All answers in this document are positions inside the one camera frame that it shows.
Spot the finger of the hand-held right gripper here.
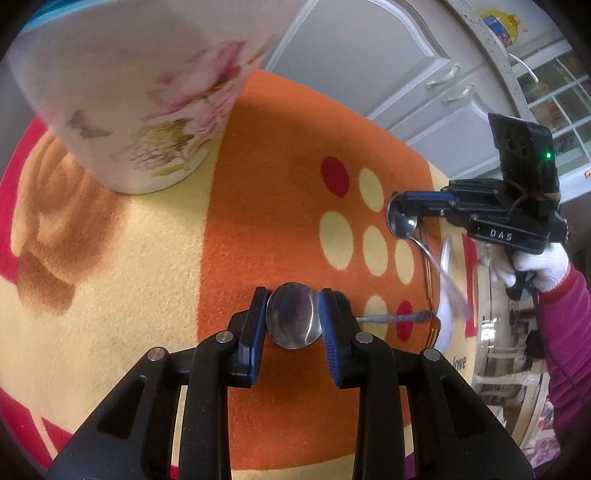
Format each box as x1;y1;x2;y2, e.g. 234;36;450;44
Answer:
390;191;461;208
414;205;468;219

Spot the white dining chair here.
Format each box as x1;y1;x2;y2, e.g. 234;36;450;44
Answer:
470;277;551;446

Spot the floral ceramic cup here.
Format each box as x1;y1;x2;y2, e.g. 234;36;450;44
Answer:
6;0;306;195

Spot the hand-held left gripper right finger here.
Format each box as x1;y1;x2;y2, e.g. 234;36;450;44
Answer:
320;288;536;480

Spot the orange patterned mat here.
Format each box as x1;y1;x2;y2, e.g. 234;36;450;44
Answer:
0;69;482;480

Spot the person's right forearm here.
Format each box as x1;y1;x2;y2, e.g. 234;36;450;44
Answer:
536;263;591;462

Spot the person's right hand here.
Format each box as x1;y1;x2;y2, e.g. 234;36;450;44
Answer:
485;241;571;295

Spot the yellow oil bottle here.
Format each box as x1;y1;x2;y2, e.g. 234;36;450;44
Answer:
479;8;523;48

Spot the metal spoon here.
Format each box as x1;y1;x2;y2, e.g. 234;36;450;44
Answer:
266;282;433;350
386;198;475;320

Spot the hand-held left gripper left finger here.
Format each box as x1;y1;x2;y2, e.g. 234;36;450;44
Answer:
46;286;269;480

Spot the white glass-door cabinet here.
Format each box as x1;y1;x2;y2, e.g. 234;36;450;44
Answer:
516;39;591;168

